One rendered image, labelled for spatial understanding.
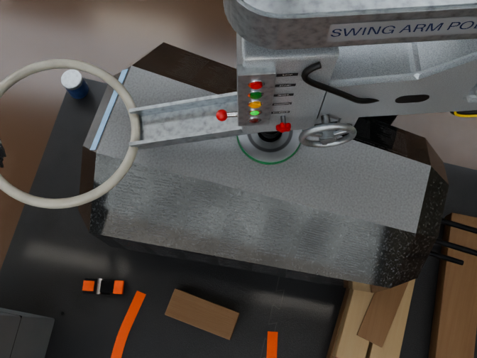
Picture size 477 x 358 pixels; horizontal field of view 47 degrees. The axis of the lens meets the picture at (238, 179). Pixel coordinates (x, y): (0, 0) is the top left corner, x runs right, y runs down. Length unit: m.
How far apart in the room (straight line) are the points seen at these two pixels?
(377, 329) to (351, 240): 0.62
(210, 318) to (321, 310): 0.51
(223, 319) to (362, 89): 1.36
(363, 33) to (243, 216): 0.91
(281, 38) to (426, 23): 0.26
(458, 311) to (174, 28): 1.94
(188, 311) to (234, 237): 0.63
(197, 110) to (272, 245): 0.52
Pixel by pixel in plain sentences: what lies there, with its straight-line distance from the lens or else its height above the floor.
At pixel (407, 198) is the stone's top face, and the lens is 1.83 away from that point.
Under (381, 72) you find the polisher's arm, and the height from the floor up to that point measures 1.39.
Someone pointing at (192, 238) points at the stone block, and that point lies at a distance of 1.90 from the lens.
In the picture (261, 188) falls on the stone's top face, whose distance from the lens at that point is 1.76.
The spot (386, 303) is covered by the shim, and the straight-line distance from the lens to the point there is 2.36.
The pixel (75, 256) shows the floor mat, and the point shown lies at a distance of 2.64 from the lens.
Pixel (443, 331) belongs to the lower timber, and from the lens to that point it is 2.56.
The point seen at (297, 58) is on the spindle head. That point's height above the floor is 1.53.
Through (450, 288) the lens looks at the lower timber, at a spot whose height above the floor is 0.11.
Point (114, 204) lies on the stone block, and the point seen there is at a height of 0.69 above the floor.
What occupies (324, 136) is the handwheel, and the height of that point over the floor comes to 1.21.
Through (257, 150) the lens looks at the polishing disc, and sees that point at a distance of 1.77.
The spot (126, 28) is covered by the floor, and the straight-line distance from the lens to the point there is 3.01.
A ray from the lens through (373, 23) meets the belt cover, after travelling 1.04.
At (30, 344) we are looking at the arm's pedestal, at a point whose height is 0.23.
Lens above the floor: 2.52
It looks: 74 degrees down
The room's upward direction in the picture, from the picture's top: 1 degrees counter-clockwise
